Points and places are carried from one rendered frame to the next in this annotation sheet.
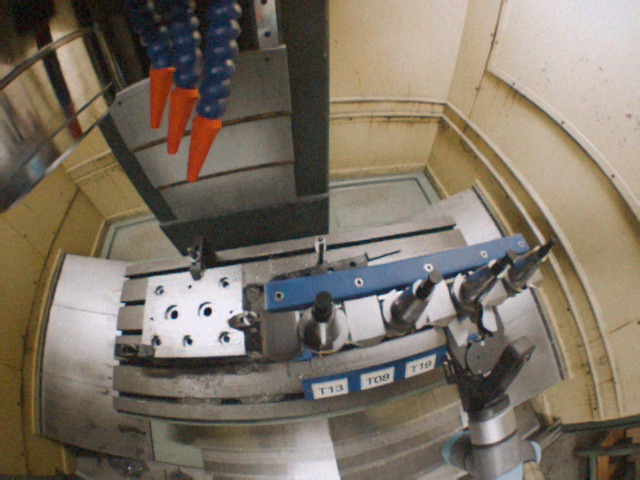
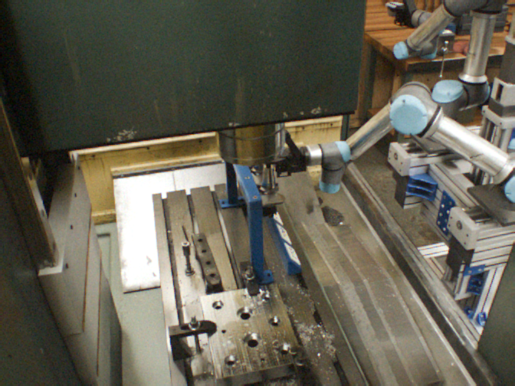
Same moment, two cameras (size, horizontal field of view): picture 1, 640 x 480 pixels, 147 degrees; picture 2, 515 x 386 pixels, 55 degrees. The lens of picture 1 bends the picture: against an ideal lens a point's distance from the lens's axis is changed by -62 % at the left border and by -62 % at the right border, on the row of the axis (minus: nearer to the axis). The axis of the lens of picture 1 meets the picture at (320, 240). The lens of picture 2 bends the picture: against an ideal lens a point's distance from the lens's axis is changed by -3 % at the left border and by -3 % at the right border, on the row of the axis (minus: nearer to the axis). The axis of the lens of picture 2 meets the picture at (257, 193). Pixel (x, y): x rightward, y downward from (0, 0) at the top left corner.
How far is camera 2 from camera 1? 1.37 m
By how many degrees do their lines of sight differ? 64
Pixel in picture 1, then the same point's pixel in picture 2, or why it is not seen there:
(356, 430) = (324, 272)
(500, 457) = (328, 148)
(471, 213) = (141, 188)
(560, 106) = not seen: hidden behind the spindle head
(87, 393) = not seen: outside the picture
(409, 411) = (308, 248)
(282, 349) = (279, 197)
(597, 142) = not seen: hidden behind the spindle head
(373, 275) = (244, 174)
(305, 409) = (309, 273)
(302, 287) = (250, 191)
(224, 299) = (233, 302)
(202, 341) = (272, 310)
